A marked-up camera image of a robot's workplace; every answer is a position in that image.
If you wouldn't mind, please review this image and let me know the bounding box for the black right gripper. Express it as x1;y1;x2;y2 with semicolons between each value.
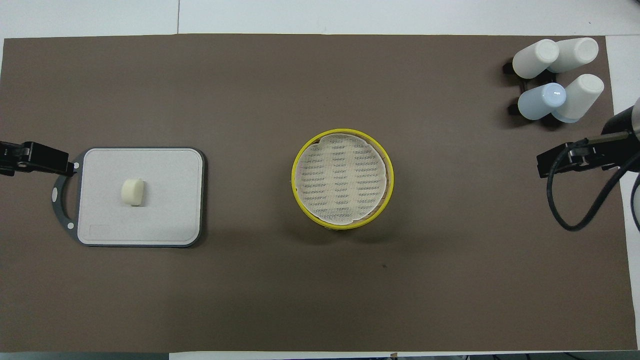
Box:
536;140;608;178

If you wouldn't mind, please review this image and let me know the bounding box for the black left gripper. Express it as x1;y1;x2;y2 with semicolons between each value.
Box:
0;141;76;177

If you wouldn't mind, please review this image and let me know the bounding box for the small white steamed bun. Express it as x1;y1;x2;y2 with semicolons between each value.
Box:
121;178;146;207

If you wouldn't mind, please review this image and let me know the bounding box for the white mesh steamer liner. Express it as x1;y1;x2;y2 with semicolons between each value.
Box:
295;134;389;225

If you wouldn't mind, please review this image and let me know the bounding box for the yellow-rimmed bamboo steamer tier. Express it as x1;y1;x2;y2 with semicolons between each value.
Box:
291;129;395;231

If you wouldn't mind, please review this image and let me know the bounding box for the light blue plastic cup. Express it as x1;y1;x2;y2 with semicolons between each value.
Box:
517;83;567;121

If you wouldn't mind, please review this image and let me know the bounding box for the white cup with bluish rim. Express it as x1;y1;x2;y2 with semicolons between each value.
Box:
551;74;605;124

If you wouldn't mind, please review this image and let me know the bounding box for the black cup rack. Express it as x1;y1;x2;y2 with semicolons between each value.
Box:
502;57;559;117

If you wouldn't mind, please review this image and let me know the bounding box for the white plastic cup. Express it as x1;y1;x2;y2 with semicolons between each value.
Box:
547;37;599;74
512;39;560;79

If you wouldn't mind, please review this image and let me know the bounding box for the white cutting board grey rim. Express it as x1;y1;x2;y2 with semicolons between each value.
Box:
51;147;207;248

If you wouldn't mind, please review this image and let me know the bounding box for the large brown table mat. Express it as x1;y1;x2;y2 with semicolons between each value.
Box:
0;34;638;352

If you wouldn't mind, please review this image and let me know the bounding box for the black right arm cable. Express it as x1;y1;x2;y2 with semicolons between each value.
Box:
546;140;640;232

